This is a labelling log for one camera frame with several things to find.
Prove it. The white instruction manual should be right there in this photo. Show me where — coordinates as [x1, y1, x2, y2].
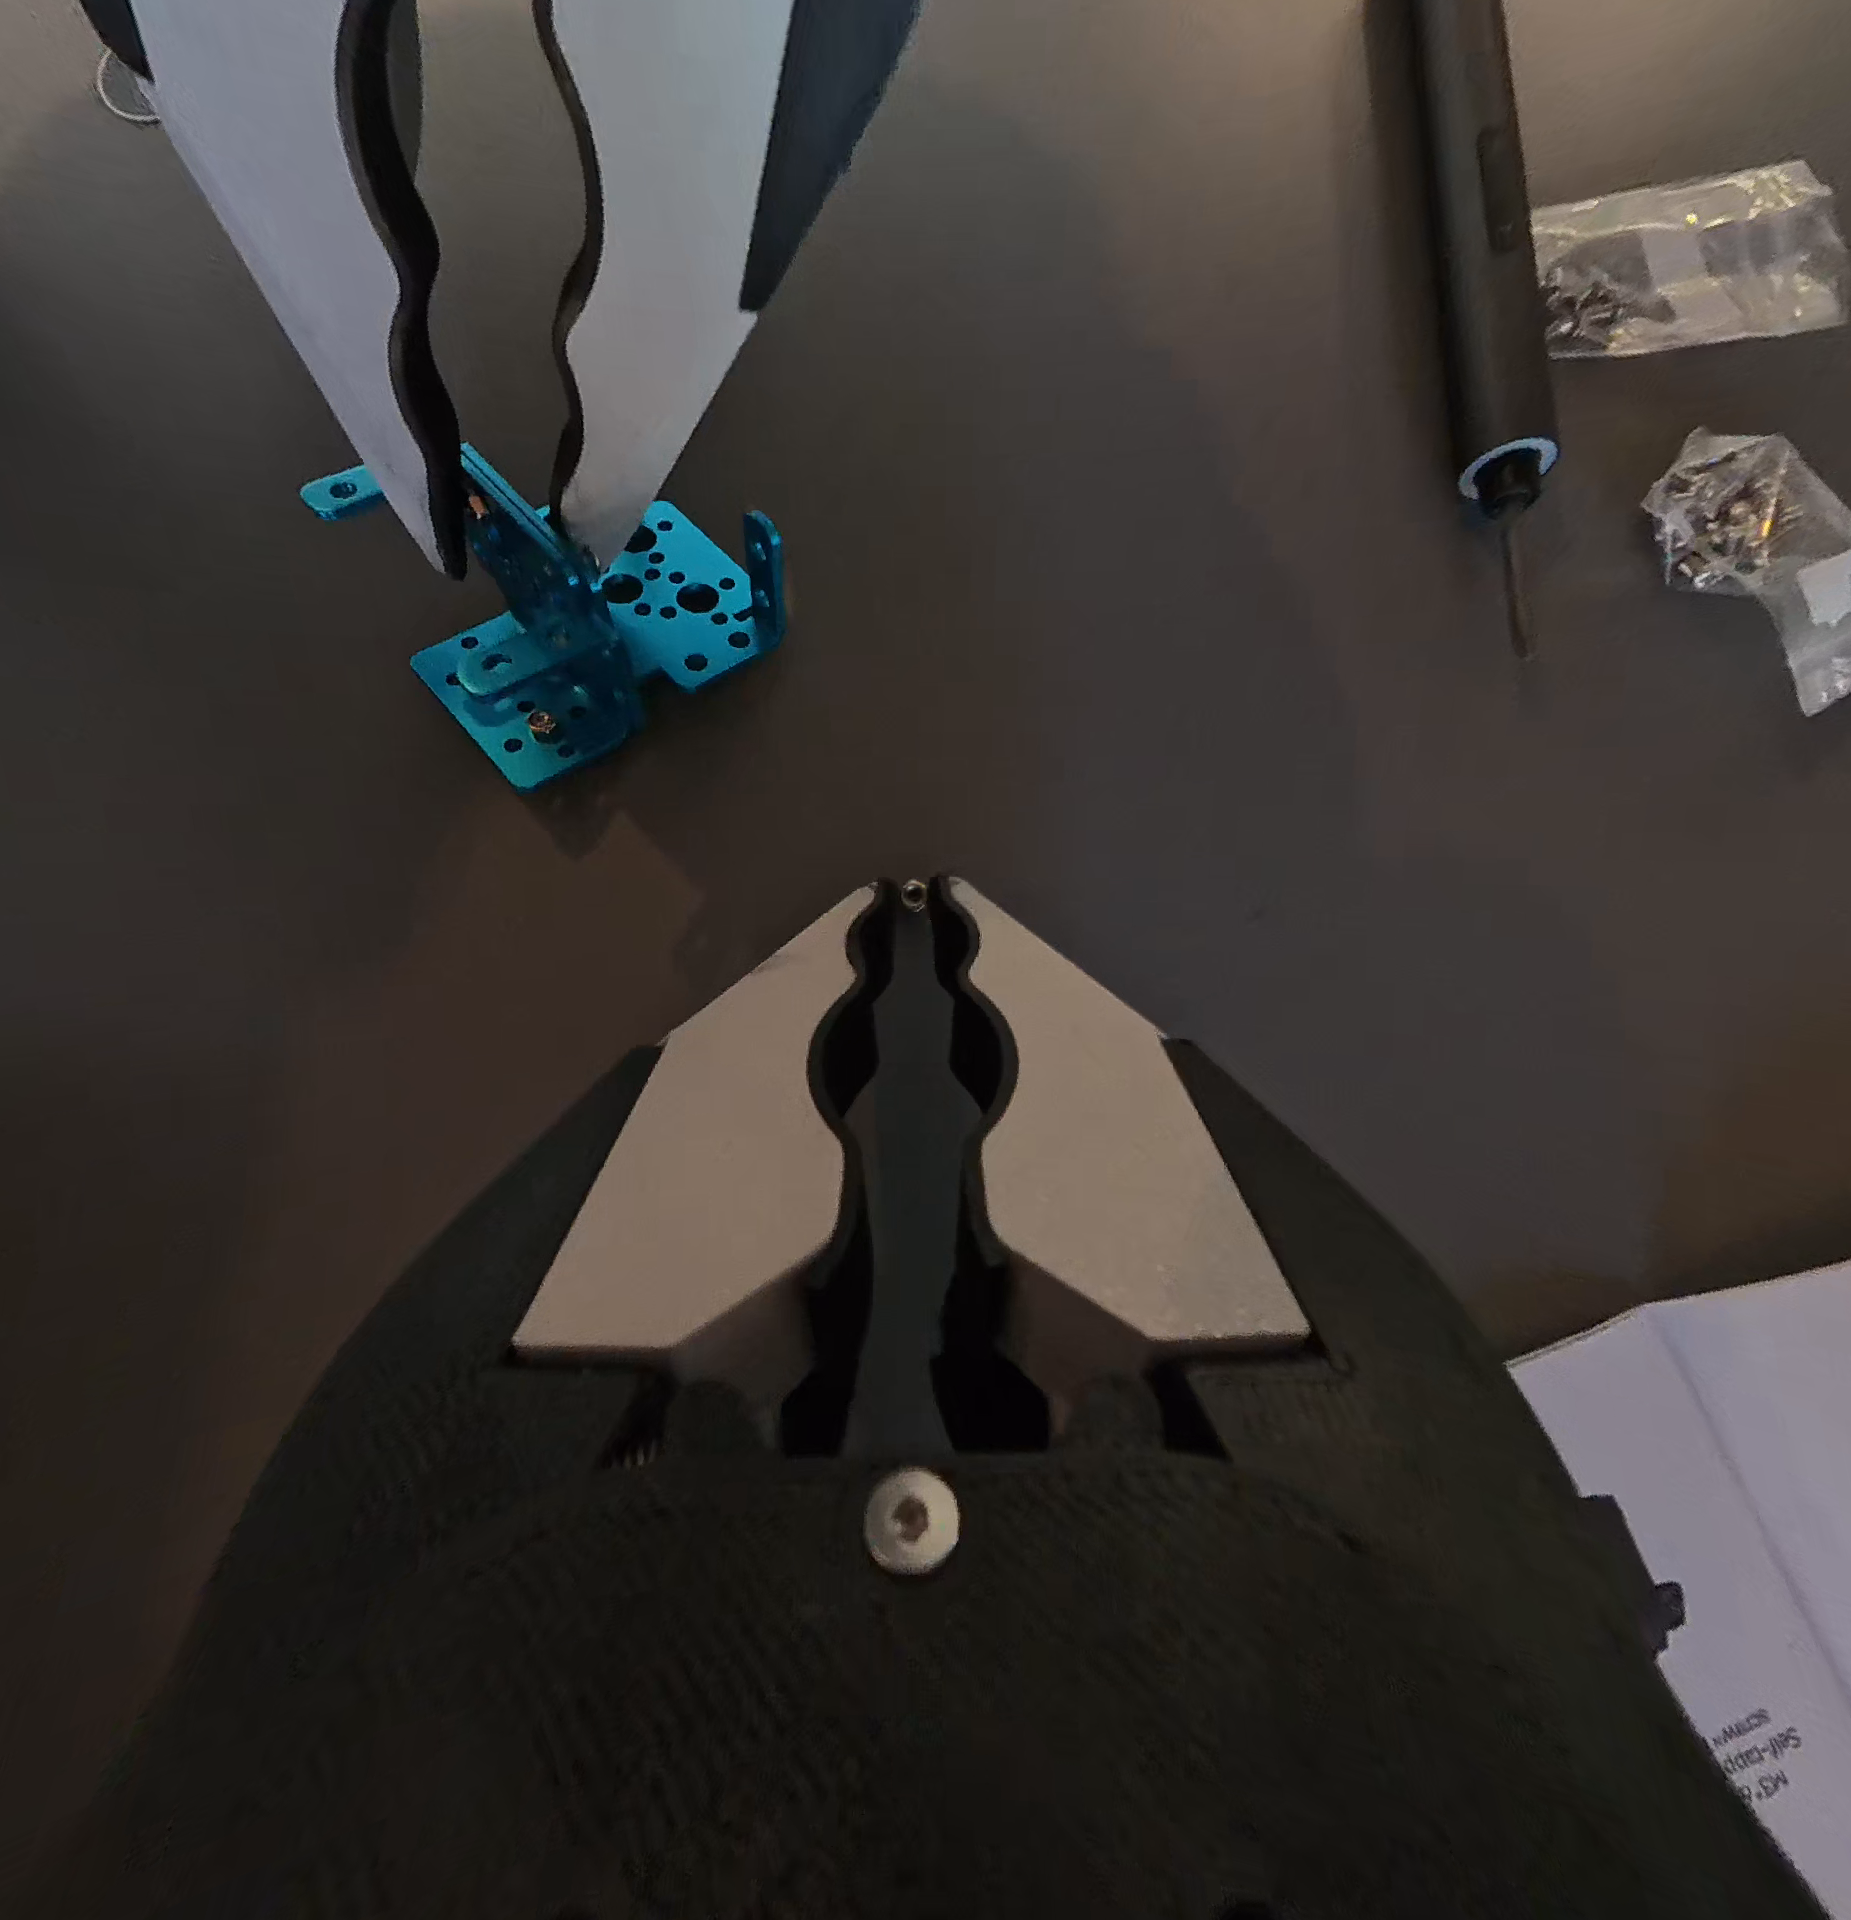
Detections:
[1511, 1253, 1851, 1865]

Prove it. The flat clear bag of screws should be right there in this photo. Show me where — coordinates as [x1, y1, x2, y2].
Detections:
[1530, 161, 1851, 360]

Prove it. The black electric screwdriver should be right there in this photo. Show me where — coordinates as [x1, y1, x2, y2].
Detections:
[1370, 0, 1561, 657]

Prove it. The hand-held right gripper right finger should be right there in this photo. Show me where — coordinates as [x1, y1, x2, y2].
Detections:
[925, 869, 1314, 1453]

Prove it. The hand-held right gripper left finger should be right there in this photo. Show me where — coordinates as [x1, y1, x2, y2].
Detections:
[512, 881, 884, 1453]

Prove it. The dark grey desk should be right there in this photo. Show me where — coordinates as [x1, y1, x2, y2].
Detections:
[0, 0, 1851, 1920]

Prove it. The blue metal bracket assembly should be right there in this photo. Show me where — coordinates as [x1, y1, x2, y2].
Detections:
[302, 443, 790, 785]

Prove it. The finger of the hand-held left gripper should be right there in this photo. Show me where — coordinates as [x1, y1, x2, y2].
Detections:
[530, 0, 797, 559]
[125, 0, 470, 581]

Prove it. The crumpled clear bag of screws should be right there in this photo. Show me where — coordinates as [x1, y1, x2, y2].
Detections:
[1638, 428, 1851, 720]

